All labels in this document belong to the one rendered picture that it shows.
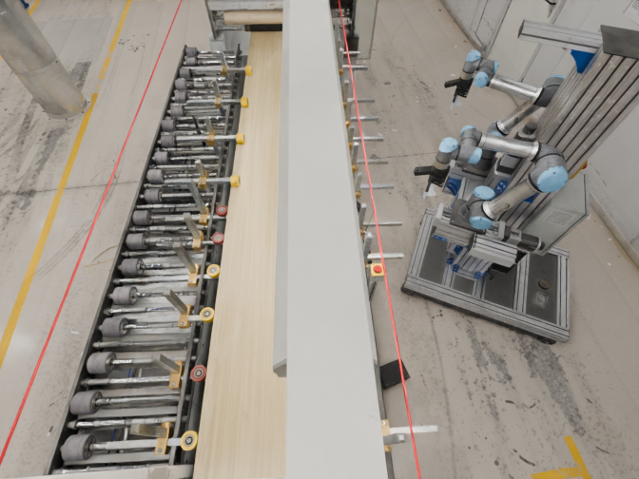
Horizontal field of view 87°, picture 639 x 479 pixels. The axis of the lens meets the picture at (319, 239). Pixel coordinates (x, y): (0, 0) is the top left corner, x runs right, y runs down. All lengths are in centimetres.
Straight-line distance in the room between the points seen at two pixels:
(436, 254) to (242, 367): 194
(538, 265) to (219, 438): 279
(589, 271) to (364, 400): 375
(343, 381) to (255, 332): 169
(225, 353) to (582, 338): 284
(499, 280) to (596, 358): 94
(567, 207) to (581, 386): 156
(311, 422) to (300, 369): 4
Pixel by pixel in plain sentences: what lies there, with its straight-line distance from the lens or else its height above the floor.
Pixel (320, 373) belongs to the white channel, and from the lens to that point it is 29.
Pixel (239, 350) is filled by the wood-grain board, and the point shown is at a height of 90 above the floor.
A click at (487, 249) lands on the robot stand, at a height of 95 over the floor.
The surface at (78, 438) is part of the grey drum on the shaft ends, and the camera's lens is 223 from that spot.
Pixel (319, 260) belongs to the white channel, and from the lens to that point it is 32.
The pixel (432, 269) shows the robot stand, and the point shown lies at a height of 21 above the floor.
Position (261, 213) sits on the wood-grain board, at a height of 90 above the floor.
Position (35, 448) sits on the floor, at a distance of 336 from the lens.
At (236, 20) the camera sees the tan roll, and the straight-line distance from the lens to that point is 425.
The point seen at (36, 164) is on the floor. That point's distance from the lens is 502.
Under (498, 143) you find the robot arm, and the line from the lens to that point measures 191.
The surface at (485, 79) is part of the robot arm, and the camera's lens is 232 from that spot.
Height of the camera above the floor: 274
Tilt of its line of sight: 57 degrees down
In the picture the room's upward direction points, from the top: 1 degrees clockwise
